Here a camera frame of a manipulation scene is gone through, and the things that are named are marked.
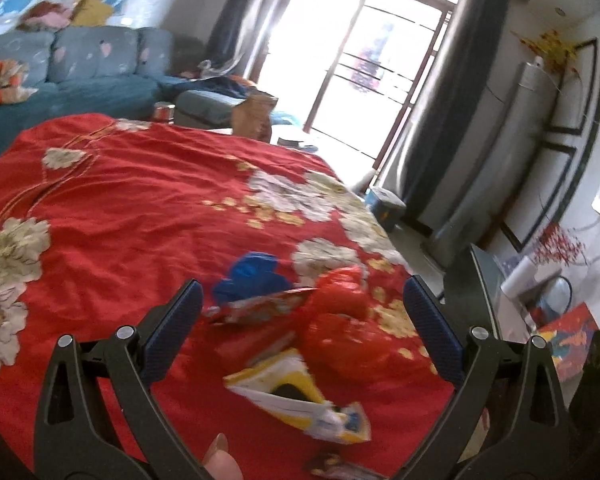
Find red snack wrapper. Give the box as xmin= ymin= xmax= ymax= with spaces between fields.
xmin=202 ymin=287 xmax=321 ymax=328

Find yellow pillow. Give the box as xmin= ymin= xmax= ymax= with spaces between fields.
xmin=70 ymin=0 xmax=113 ymax=28

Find glass top television cabinet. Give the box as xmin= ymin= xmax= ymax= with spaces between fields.
xmin=442 ymin=242 xmax=541 ymax=346

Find white coffee table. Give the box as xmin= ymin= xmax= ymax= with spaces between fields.
xmin=207 ymin=127 xmax=381 ymax=193

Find yellow white paper package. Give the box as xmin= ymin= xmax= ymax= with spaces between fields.
xmin=223 ymin=349 xmax=373 ymax=445

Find red plastic bag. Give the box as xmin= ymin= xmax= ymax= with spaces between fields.
xmin=300 ymin=266 xmax=411 ymax=386

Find grey standing air conditioner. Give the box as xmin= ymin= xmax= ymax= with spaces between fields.
xmin=432 ymin=57 xmax=551 ymax=266

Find orange patterned cloth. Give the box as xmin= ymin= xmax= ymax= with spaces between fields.
xmin=0 ymin=59 xmax=38 ymax=107

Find white vase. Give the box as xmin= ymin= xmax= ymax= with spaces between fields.
xmin=500 ymin=255 xmax=543 ymax=303

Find red floral blanket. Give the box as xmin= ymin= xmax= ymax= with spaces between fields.
xmin=0 ymin=114 xmax=481 ymax=480

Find pink red clothes pile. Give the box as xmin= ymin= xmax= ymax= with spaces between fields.
xmin=15 ymin=0 xmax=73 ymax=31

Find hanging laundry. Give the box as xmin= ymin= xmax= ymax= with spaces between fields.
xmin=350 ymin=20 xmax=396 ymax=93

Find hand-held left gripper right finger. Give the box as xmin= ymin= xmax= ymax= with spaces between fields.
xmin=395 ymin=275 xmax=571 ymax=480

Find yellow artificial flowers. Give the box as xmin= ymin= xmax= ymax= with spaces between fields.
xmin=510 ymin=30 xmax=596 ymax=76

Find blue fabric sofa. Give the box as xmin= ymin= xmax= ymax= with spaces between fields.
xmin=0 ymin=25 xmax=301 ymax=171

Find brown paper bag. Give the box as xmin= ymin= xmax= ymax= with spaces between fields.
xmin=230 ymin=91 xmax=279 ymax=143

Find dark grey long curtain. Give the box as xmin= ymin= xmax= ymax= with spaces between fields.
xmin=375 ymin=0 xmax=511 ymax=226

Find blue storage stool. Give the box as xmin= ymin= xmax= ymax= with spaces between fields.
xmin=366 ymin=186 xmax=407 ymax=231

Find blue plastic wrapper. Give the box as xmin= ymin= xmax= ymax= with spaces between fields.
xmin=214 ymin=252 xmax=281 ymax=311

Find glass sliding door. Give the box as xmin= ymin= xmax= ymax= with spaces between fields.
xmin=250 ymin=0 xmax=471 ymax=171

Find grey curtain beside sofa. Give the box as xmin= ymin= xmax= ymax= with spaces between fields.
xmin=207 ymin=0 xmax=281 ymax=83

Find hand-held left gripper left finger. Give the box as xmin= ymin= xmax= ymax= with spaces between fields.
xmin=32 ymin=279 xmax=216 ymax=480

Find person's left hand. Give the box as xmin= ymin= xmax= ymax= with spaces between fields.
xmin=202 ymin=432 xmax=244 ymax=480

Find dark clothes heap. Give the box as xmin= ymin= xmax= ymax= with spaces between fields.
xmin=180 ymin=72 xmax=256 ymax=98

